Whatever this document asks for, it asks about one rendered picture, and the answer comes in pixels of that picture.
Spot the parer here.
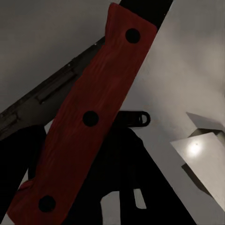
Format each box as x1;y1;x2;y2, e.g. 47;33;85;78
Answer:
7;0;173;225

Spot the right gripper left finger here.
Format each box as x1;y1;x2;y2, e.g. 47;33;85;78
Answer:
0;125;41;224

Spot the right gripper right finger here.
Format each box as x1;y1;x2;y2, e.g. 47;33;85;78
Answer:
117;125;196;225

